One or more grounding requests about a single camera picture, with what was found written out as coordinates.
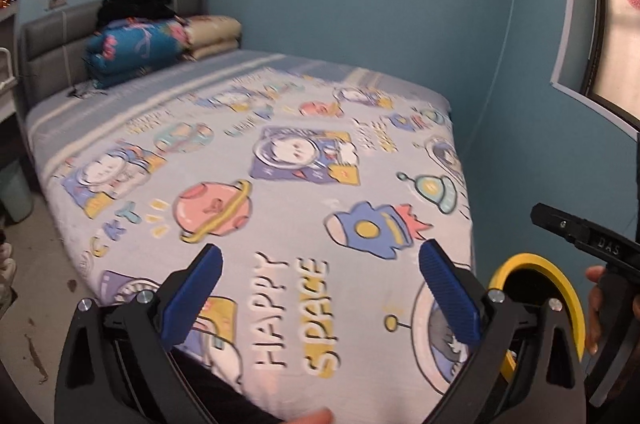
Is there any person's right hand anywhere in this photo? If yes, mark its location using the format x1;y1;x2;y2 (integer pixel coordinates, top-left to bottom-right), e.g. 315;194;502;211
584;265;608;356

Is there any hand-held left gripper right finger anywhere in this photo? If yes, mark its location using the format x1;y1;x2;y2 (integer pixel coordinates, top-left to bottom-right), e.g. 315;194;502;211
419;239;586;424

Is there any white framed window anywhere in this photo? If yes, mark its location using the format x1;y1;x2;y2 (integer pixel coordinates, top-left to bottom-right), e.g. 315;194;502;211
550;0;640;130

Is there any beige folded quilt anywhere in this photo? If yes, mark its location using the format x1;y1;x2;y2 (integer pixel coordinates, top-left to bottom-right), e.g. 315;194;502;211
182;15;243;62

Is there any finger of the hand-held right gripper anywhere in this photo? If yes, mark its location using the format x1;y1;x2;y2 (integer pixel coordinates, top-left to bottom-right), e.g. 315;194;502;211
530;202;583;247

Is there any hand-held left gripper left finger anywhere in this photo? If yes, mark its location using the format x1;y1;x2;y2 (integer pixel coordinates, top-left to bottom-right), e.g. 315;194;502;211
54;244;236;424

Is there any black cable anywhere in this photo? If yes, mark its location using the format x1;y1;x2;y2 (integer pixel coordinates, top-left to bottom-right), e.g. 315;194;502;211
67;86;108;100

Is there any blue floral folded quilt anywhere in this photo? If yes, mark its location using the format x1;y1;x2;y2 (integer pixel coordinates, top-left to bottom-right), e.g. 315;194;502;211
84;18;191;89

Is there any black clothing pile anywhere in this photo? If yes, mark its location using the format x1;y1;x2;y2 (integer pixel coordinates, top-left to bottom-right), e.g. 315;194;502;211
97;0;178;27

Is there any person's left hand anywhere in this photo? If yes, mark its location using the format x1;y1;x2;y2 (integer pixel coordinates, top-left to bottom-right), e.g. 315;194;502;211
280;408;335;424

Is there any white shoe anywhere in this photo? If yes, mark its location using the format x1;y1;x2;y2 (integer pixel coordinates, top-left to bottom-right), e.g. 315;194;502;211
0;229;17;310

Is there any cartoon printed bed sheet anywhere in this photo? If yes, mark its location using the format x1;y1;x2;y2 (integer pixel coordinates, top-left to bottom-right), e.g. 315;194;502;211
25;49;475;420

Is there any yellow-rimmed black trash can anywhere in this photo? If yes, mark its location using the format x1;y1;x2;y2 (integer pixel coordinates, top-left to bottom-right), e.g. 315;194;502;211
487;253;586;382

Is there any green waste bin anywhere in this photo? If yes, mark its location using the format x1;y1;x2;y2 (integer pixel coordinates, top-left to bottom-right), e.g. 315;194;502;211
0;160;33;223

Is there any grey padded headboard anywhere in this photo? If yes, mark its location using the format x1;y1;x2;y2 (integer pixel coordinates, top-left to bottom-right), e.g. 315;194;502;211
17;0;208;115

